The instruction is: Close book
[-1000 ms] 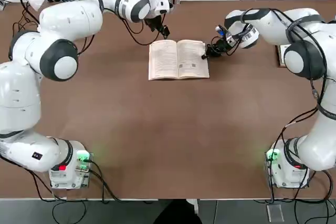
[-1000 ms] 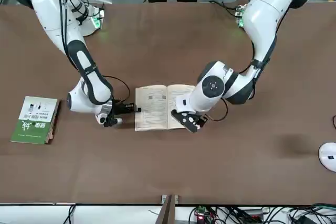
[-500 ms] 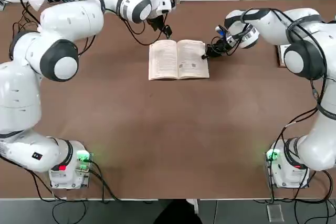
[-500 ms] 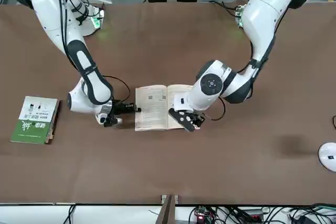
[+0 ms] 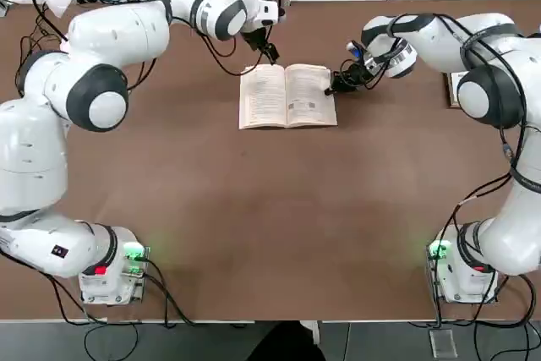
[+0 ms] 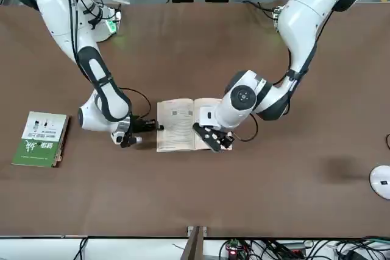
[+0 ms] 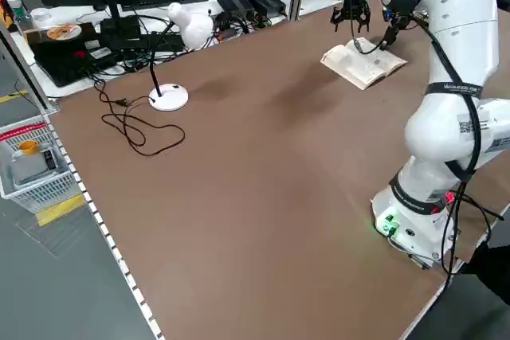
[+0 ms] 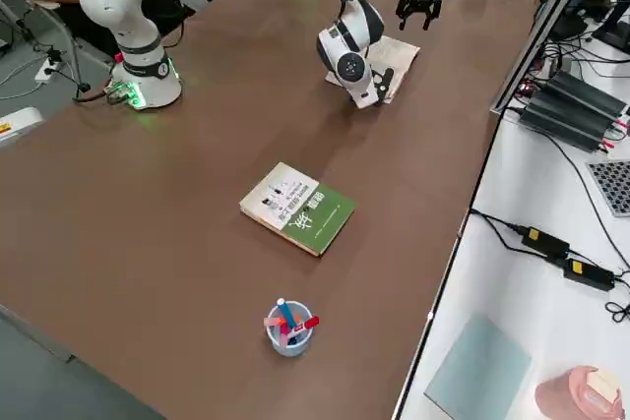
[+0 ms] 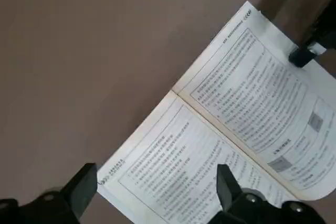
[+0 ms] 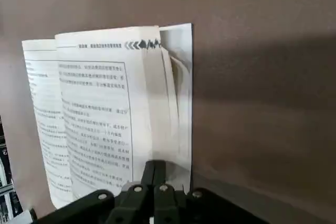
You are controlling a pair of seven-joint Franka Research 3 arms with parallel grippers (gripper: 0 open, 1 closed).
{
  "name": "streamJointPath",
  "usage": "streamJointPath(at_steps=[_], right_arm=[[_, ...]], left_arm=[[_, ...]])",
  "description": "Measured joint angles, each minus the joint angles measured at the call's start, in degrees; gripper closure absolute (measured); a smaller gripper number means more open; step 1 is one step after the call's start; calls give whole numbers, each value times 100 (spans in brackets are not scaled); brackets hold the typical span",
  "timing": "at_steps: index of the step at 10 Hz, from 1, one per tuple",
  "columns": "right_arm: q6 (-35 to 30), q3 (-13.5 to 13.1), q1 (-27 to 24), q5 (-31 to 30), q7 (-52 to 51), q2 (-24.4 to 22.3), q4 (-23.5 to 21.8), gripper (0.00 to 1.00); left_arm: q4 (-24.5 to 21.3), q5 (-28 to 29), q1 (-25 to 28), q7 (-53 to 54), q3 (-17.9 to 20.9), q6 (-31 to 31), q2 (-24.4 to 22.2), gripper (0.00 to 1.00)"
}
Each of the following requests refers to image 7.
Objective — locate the yellow cup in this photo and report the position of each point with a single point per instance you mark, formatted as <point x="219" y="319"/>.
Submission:
<point x="28" y="148"/>

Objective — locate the grey box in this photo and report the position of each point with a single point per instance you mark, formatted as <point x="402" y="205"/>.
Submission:
<point x="32" y="169"/>

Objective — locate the black equipment case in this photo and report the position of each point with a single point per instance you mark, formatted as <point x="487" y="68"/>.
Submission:
<point x="60" y="65"/>

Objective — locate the white desk lamp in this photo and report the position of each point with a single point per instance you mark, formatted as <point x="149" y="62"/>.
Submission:
<point x="195" y="29"/>

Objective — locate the blue white cover paperback book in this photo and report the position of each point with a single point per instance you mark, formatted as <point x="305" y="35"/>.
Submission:
<point x="358" y="65"/>

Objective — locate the small black device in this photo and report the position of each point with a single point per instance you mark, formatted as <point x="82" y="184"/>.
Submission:
<point x="49" y="159"/>

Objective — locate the aluminium frame post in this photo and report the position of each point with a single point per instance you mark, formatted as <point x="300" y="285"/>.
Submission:
<point x="24" y="67"/>

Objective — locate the white plastic basket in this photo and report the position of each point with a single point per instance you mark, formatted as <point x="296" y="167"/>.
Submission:
<point x="44" y="192"/>

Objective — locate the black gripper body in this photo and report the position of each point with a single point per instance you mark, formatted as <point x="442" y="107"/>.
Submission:
<point x="400" y="22"/>
<point x="358" y="5"/>

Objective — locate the clear plastic bottle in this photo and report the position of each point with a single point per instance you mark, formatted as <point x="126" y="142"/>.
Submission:
<point x="22" y="21"/>

